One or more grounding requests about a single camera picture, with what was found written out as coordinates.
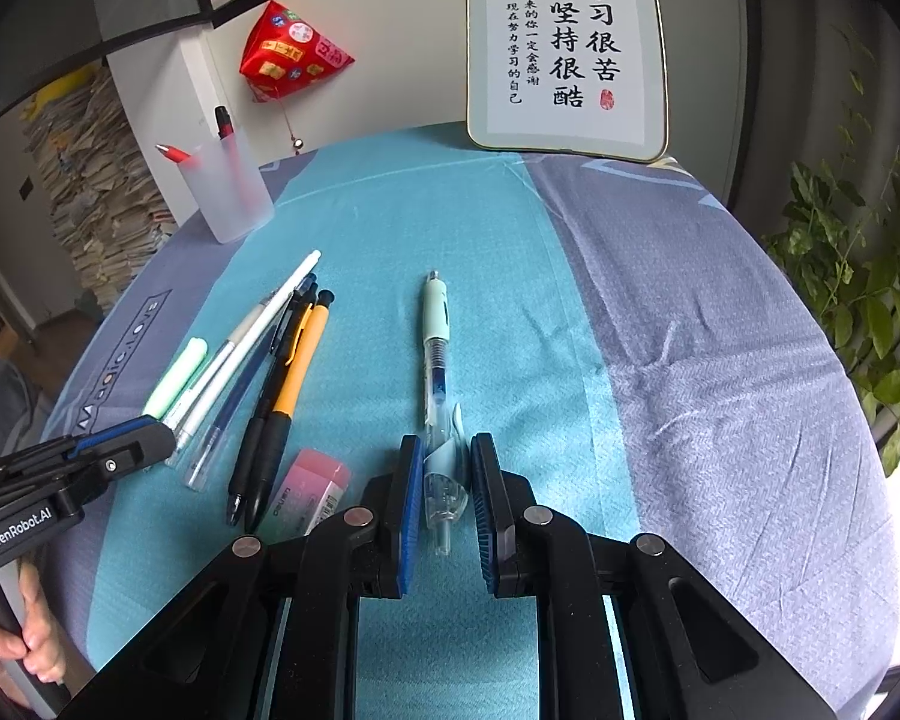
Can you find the blue translucent pen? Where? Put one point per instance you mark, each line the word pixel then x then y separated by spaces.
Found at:
pixel 229 405

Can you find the black wall switch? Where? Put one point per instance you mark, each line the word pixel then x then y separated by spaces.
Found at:
pixel 24 189

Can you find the mint gel pen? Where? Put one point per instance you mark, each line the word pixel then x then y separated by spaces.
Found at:
pixel 436 315

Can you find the teal and grey tablecloth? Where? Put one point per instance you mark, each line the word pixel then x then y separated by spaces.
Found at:
pixel 682 315

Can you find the dark framed glass door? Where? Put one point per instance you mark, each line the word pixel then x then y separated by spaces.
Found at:
pixel 82 0

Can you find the white and grey pen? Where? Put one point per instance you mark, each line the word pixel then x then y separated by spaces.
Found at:
pixel 232 337

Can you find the orange black pen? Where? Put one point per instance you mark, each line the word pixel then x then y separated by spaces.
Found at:
pixel 300 360

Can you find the pink and green eraser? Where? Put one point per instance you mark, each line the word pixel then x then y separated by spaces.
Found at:
pixel 307 484

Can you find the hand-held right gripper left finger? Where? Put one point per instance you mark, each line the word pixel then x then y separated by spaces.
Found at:
pixel 411 510

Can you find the green highlighter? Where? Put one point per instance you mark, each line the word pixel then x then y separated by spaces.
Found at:
pixel 176 379

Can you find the black pen with red band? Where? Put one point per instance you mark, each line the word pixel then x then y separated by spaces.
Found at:
pixel 223 120

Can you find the green leafy plant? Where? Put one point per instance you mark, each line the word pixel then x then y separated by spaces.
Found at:
pixel 870 300

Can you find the grey curtain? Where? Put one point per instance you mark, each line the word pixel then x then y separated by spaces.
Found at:
pixel 802 90

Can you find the framed calligraphy plaque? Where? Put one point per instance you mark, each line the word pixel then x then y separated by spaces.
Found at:
pixel 570 52

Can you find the white cabinet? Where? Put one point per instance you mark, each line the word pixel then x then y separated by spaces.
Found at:
pixel 150 120

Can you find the white capped pen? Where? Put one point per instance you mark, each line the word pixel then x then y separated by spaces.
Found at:
pixel 292 281

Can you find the yellow soft object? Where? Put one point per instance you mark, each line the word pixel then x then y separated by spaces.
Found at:
pixel 64 84

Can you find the stack of papers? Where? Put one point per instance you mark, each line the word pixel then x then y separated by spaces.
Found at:
pixel 97 187

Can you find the red pyramid hanging ornament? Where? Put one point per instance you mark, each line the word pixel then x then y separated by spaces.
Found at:
pixel 292 52

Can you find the person's left hand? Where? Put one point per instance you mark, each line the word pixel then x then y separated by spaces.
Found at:
pixel 41 630

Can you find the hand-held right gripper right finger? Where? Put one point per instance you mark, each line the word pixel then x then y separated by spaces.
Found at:
pixel 484 510

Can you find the frosted plastic pen cup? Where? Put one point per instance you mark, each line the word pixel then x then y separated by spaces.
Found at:
pixel 229 195

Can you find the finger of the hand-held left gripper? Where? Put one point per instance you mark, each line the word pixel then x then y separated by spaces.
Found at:
pixel 120 436
pixel 139 454

